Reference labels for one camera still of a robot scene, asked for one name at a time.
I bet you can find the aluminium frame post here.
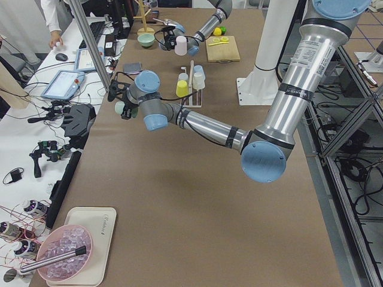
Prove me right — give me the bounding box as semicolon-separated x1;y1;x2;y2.
68;0;111;93

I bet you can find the blue plastic cup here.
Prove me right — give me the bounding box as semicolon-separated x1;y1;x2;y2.
193;65;205;80

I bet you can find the white wire cup rack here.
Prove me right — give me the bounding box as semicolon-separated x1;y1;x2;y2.
181;60;203;108

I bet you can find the black computer mouse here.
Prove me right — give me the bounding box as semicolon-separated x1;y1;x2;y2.
55;53;68;62

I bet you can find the beige plastic tray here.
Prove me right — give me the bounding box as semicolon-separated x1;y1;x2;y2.
46;207;117;286

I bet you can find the black keyboard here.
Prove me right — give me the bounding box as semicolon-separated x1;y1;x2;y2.
90;22;105;44

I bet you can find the black plastic case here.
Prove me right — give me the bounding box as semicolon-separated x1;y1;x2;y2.
61;104;96;150

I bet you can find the metal scoop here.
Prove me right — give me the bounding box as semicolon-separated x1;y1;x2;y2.
153;18;179;27

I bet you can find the green plastic cup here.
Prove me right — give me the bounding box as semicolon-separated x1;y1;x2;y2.
115;101;138;120

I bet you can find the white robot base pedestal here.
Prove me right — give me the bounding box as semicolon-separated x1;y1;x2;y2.
237;0;306;106

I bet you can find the pink plastic cup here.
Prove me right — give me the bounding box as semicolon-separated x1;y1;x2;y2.
174;36;187;56

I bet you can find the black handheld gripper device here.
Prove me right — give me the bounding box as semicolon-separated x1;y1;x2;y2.
28;140;72;179

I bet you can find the blue teach pendant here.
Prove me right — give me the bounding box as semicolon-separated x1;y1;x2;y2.
41;70;85;100

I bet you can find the pink bowl of ice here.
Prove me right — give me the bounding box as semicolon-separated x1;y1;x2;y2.
37;225;93;282

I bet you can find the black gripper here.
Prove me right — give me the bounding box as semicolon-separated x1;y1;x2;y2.
121;86;139;119
163;26;176;50

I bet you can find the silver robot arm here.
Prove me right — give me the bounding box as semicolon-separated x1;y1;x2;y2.
159;0;232;56
115;1;369;182

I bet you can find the mint green bowl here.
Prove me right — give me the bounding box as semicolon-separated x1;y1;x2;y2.
137;33;156;48

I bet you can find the grey folded cloth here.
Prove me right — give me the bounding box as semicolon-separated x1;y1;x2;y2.
123;62;142;75

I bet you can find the yellow plastic knife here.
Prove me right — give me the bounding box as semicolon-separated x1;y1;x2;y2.
208;41;229;47

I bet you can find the silver metal scoop handle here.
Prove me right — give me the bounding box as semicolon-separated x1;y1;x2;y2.
20;245;87;274

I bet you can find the person's hand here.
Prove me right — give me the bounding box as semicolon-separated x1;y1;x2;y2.
48;30;63;49

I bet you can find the wooden mug tree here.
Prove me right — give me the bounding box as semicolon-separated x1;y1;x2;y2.
133;0;154;36

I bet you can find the white plastic cup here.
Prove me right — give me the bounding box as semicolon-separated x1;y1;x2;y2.
192;72;205;90

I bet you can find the wooden cutting board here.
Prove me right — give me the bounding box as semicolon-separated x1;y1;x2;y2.
205;36;241;62

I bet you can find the grey plastic cup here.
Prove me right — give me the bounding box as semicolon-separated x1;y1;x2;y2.
178;72;189;84

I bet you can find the whole yellow lemon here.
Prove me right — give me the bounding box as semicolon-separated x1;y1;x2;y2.
212;27;222;36

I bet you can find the yellow plastic cup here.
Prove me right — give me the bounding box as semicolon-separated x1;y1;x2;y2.
176;80;189;97

